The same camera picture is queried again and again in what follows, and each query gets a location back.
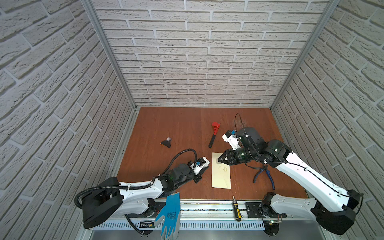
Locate cream yellow envelope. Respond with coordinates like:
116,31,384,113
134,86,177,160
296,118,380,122
212,153,231,189

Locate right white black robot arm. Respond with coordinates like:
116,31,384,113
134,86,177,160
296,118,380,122
218,127,363,235

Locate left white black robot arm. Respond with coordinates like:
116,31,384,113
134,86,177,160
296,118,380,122
74,157,210,229

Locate red black pipe wrench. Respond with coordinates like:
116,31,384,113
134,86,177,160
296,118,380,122
209,122,221,148

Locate small black clear plug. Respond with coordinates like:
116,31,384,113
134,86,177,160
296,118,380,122
161,137,172,148

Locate blue grey work glove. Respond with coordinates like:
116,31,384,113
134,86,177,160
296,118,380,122
154,193,181,240

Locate black yellow screwdriver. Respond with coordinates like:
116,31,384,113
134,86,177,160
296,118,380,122
233,196,242,222

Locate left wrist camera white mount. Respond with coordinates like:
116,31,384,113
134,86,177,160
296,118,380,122
190,157,210,176

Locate blue handled pliers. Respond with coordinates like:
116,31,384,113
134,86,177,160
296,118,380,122
252,164,276,190

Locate aluminium front rail frame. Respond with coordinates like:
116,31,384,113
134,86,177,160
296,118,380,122
78,191,340,240

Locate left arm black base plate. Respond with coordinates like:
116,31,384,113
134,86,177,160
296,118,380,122
128,201,166,218

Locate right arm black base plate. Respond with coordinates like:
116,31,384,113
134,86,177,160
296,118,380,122
245,202,287,219

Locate left black corrugated cable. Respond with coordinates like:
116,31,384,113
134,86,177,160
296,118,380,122
73,148,199,236

